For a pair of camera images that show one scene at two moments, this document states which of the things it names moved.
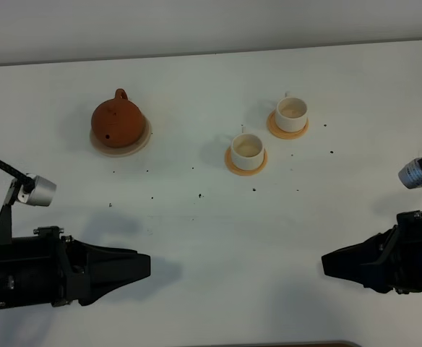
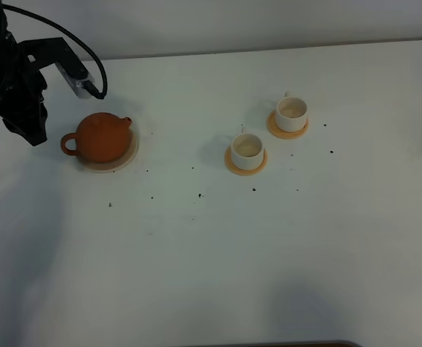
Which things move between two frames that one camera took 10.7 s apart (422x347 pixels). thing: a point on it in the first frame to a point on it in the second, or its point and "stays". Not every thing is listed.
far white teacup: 291,113 stays
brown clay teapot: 118,122 to 100,138
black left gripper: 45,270 to 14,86
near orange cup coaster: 233,169 stays
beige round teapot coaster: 126,151 to 114,165
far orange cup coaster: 273,128 stays
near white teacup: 247,150 stays
